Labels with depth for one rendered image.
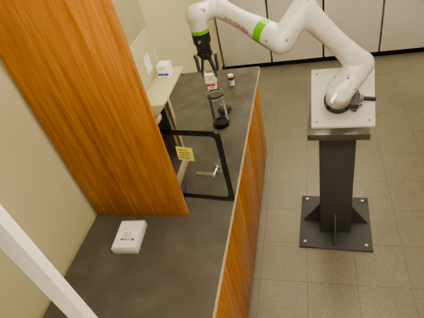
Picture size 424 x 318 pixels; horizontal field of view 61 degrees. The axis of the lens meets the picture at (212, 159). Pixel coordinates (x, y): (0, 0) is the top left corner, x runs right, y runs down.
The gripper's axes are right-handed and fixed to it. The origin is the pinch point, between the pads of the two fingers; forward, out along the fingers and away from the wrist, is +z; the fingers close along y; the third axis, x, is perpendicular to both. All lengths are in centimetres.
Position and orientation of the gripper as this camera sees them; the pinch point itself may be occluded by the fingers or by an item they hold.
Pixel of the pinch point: (210, 77)
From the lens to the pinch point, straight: 205.8
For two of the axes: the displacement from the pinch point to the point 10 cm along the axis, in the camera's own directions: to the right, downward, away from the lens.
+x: 1.9, -6.7, 7.2
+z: 2.0, 7.5, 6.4
